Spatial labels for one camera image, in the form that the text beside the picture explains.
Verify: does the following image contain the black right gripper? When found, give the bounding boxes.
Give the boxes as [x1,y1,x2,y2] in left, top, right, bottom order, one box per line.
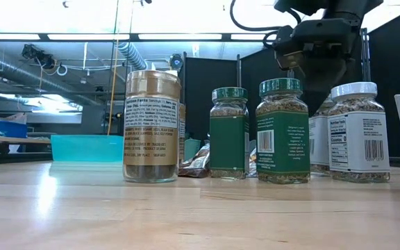
[290,17,361,105]

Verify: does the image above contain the white lid spice jar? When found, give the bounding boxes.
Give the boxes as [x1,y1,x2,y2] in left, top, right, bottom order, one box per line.
[327,81,392,184]
[308,94,335,177]

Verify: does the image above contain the green lid spice jar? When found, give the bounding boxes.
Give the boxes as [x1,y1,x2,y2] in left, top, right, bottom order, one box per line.
[209,86,251,180]
[255,77,312,185]

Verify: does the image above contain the brown foil spice pouch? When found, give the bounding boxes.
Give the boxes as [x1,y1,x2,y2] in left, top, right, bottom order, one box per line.
[178,142,211,179]
[249,139,258,177]

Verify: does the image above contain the gold label spice jar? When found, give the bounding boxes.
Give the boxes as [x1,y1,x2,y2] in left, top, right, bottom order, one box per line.
[178,102,187,165]
[122,69,182,184]

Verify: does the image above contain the black partition pole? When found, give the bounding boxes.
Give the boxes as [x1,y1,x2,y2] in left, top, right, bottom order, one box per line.
[360,27,372,83]
[236,53,242,88]

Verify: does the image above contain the round black blue device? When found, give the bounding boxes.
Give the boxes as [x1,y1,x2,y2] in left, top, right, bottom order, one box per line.
[169,53,185,72]

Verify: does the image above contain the green plastic bin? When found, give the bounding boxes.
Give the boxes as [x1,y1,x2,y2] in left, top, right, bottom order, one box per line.
[184,138,202,163]

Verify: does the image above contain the teal translucent bin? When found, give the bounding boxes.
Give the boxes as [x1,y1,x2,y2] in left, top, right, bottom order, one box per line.
[50,134,124,163]

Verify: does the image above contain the black ceiling device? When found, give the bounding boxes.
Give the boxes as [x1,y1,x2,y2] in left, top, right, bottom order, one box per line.
[21,43,58,70]

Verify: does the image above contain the blue storage bin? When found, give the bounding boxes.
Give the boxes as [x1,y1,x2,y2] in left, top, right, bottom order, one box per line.
[0,120,29,139]

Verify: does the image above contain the wooden background table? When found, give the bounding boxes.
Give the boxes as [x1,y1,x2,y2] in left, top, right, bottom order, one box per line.
[0,133,52,164]

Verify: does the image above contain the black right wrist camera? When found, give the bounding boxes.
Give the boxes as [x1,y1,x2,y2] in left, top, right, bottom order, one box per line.
[272,24,306,71]

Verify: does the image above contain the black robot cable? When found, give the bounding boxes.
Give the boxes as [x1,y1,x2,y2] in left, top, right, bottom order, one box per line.
[229,0,293,34]

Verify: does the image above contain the ribbed flexible hose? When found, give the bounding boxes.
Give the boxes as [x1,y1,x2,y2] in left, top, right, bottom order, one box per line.
[116,41,149,72]

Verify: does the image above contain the yellow hanging cable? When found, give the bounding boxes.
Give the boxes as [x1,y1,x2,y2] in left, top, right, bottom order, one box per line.
[107,0,122,136]

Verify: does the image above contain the white cable loop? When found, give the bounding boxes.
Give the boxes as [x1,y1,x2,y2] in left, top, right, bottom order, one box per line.
[43,62,69,77]

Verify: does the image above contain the grey ceiling duct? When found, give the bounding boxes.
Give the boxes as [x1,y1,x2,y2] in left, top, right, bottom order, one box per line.
[0,43,102,109]

